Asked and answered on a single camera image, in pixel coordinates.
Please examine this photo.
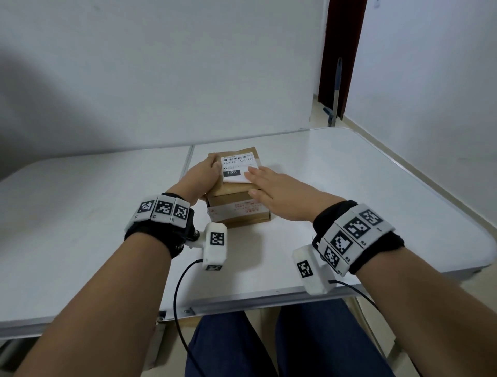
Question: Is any person's right hand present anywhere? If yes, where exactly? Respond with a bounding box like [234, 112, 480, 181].
[244, 166, 346, 223]

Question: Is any person's left hand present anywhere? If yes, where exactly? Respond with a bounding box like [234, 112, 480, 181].
[168, 154, 223, 203]

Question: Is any brown cardboard parcel box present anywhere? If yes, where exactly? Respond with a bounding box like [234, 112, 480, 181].
[204, 147, 271, 228]

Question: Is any person's left forearm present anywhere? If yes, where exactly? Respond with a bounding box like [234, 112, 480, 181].
[15, 232, 174, 377]

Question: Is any person's right forearm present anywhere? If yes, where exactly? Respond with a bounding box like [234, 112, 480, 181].
[355, 246, 497, 377]

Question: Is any black left wristband with markers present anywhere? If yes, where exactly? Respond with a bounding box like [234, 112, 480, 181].
[124, 193, 195, 259]

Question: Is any black wristband with markers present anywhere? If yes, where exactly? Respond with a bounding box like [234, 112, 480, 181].
[312, 200, 405, 277]
[124, 193, 195, 259]

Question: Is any black right wristband with markers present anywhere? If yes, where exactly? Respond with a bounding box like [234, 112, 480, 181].
[312, 200, 405, 277]

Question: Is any person's left leg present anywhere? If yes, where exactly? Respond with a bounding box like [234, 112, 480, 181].
[184, 311, 279, 377]

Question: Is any person's leg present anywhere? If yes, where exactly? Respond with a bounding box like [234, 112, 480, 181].
[275, 298, 395, 377]
[184, 311, 279, 377]

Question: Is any person's right leg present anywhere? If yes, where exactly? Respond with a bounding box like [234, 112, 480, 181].
[275, 298, 395, 377]

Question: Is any dark red door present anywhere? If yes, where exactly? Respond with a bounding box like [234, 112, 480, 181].
[317, 0, 368, 120]

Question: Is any grey metal table leg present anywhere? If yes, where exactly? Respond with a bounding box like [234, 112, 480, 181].
[346, 297, 406, 367]
[142, 320, 168, 371]

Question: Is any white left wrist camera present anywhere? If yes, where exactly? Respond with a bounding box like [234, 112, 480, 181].
[185, 222, 228, 272]

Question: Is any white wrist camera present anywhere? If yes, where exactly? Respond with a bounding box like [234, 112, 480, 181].
[185, 222, 228, 272]
[291, 245, 338, 296]

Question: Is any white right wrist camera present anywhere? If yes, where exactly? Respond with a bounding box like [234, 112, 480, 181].
[291, 245, 338, 296]

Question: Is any grey mop with blue handle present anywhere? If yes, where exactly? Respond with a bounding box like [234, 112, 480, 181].
[323, 57, 343, 128]

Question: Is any black left camera cable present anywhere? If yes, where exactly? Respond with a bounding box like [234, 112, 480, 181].
[173, 259, 206, 377]

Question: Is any black camera cable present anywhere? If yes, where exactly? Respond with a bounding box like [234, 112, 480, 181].
[173, 259, 206, 377]
[328, 280, 380, 312]

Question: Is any black right camera cable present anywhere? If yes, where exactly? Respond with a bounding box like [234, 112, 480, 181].
[328, 280, 380, 312]

